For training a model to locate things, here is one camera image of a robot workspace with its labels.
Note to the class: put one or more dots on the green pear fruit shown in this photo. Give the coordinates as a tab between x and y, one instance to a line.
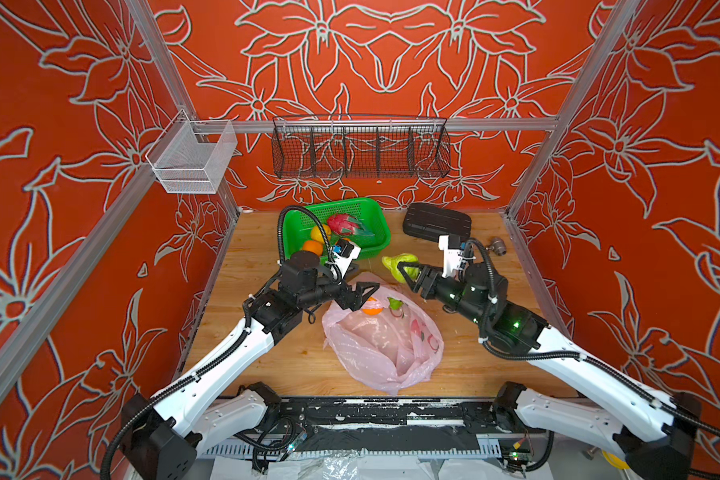
391	263

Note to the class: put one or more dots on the yellow lemon fruit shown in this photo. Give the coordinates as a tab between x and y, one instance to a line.
318	234

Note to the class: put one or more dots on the small metal fitting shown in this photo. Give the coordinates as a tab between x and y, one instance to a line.
497	246

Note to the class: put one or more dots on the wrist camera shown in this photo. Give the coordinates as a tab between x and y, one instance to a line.
342	258
453	260

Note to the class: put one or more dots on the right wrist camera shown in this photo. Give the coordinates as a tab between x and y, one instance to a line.
453	260

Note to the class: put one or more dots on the yellow tape roll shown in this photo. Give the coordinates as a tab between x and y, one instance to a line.
614	461

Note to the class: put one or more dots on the pink plastic bag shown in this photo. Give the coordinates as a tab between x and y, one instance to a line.
388	352

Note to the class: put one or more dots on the red green dragon fruit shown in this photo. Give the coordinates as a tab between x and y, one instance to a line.
347	225

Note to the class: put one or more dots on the green plastic basket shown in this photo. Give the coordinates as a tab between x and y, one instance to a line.
297	226

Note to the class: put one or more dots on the white wire mesh basket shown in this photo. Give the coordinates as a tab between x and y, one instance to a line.
192	156

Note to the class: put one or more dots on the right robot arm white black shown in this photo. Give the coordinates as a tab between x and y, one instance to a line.
652	432

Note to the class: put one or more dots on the black plastic case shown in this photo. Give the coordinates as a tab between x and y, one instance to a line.
428	222

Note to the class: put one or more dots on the black wire wall basket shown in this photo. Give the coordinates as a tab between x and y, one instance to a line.
355	146

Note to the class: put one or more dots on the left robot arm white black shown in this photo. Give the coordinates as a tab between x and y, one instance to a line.
161	436

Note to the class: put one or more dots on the orange fruit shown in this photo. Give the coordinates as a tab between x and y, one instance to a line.
372	307
314	247

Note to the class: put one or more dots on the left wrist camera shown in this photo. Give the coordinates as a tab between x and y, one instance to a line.
342	258

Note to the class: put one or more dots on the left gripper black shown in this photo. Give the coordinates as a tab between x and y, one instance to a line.
357	295

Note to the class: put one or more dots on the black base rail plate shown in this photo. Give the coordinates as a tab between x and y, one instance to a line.
399	424

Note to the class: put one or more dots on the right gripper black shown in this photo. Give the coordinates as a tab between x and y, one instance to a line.
430	277

